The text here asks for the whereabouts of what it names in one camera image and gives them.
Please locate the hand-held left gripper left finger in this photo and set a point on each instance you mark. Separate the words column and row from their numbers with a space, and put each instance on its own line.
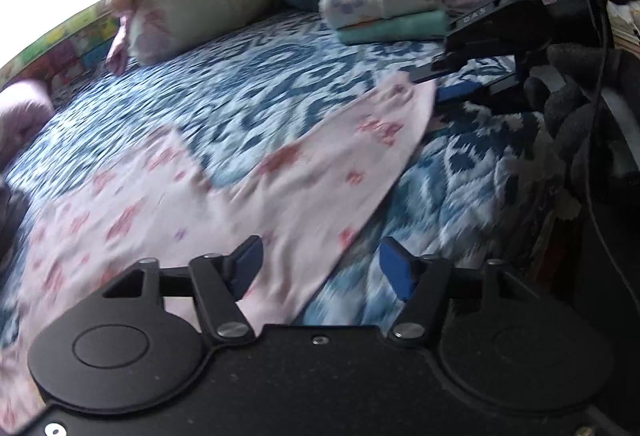
column 247, row 263

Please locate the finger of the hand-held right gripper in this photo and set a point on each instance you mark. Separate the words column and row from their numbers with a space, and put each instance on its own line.
column 465, row 65
column 457, row 94

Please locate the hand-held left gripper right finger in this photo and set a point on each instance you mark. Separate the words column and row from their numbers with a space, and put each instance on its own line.
column 397, row 268

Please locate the pink printed garment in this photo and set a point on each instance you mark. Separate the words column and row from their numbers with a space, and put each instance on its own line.
column 150, row 216

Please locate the person's right hand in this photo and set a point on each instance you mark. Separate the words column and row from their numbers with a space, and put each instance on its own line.
column 565, row 116

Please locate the mint green garment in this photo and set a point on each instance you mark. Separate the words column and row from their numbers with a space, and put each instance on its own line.
column 395, row 29

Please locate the white floral garment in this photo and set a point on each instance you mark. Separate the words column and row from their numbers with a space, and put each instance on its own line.
column 380, row 6

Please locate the stack of books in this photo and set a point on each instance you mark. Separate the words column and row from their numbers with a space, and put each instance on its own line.
column 625, row 26

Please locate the blue patterned bedspread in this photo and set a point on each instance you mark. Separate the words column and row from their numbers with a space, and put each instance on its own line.
column 250, row 81

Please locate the dark cloth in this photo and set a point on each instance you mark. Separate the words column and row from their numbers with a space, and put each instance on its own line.
column 12, row 221

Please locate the pink pillow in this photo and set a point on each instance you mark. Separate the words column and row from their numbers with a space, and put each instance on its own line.
column 22, row 116

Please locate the colourful alphabet mat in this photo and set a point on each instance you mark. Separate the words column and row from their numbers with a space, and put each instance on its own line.
column 65, row 46

